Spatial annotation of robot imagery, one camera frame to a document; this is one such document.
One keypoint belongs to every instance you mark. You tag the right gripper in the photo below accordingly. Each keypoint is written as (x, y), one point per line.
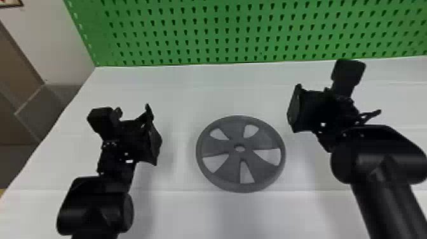
(332, 111)

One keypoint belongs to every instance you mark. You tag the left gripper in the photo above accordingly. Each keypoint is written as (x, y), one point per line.
(131, 140)

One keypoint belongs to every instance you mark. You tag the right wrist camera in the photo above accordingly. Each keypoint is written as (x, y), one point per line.
(347, 76)

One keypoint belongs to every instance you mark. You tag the grey wheel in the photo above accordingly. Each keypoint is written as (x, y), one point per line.
(241, 154)

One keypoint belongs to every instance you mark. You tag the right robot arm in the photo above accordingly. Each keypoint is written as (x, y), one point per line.
(383, 167)

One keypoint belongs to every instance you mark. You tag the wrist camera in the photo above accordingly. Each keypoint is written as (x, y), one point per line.
(347, 76)
(103, 119)

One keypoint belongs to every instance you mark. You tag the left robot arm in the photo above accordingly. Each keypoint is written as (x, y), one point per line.
(96, 207)

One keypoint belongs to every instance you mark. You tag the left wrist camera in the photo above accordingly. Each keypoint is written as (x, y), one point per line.
(103, 119)

